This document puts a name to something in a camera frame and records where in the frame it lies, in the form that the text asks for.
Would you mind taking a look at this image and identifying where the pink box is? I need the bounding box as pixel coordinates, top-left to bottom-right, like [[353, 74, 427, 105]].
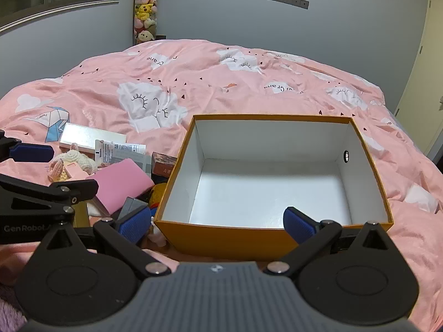
[[86, 158, 155, 215]]

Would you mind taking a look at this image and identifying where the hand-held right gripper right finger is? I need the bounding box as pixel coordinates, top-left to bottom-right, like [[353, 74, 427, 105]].
[[263, 207, 398, 277]]

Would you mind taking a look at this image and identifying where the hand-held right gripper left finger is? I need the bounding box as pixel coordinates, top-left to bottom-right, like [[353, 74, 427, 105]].
[[38, 205, 172, 278]]

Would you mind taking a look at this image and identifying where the dark red box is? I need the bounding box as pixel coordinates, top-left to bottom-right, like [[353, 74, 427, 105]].
[[151, 152, 178, 185]]

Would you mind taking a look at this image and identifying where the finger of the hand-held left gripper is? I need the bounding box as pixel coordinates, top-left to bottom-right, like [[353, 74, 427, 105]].
[[0, 129, 55, 163], [0, 173, 99, 216]]

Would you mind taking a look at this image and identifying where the grey wall socket strip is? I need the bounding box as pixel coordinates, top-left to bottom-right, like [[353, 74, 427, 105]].
[[267, 0, 310, 10]]

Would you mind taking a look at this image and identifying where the yellow toy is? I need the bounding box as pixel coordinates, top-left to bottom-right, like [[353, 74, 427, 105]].
[[148, 183, 171, 217]]

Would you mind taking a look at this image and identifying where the white flat box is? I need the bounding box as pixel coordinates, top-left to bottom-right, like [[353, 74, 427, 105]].
[[59, 123, 127, 153]]

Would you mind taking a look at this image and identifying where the purple fuzzy cloth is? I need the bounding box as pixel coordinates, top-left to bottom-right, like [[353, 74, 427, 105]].
[[0, 266, 30, 332]]

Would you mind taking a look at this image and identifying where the clear packet with printed label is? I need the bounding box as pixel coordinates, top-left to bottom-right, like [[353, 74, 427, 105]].
[[94, 139, 146, 167]]

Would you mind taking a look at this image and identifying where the cream door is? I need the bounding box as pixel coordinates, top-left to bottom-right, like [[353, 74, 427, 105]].
[[395, 0, 443, 161]]

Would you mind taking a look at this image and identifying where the small white figure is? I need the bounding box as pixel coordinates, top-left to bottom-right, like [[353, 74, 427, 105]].
[[149, 216, 168, 247]]

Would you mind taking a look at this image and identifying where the white pink crocheted toy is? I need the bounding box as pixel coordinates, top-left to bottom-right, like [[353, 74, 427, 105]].
[[45, 143, 99, 182]]

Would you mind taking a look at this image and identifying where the orange cardboard box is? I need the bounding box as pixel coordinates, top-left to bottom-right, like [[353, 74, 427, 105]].
[[153, 113, 394, 263]]

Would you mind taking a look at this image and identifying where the clear tube of plush toys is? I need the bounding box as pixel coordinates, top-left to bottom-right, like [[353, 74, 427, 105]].
[[133, 0, 161, 45]]

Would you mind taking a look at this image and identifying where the grey case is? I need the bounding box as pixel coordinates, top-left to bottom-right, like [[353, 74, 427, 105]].
[[119, 197, 150, 222]]

